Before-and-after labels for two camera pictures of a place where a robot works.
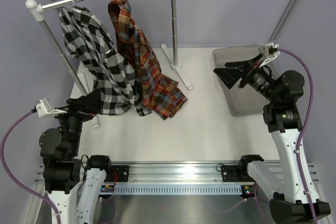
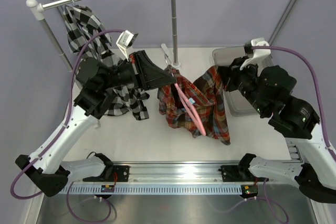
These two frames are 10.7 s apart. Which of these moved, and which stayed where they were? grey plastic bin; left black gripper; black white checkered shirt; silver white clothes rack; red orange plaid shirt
Moved: red orange plaid shirt; left black gripper
Stayed: silver white clothes rack; grey plastic bin; black white checkered shirt
